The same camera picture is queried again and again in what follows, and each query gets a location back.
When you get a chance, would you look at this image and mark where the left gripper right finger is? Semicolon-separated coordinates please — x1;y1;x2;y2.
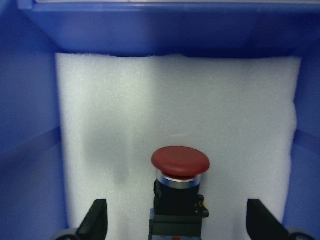
246;198;314;240

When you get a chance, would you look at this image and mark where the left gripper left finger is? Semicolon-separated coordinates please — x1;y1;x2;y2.
51;199;108;240

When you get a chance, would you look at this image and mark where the red mushroom push button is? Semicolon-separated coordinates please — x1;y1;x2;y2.
148;146;210;240

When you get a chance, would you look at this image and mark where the blue bin left side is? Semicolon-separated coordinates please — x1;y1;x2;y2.
0;0;320;240

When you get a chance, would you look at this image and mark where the white foam pad left bin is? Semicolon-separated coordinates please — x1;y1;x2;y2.
55;53;301;240

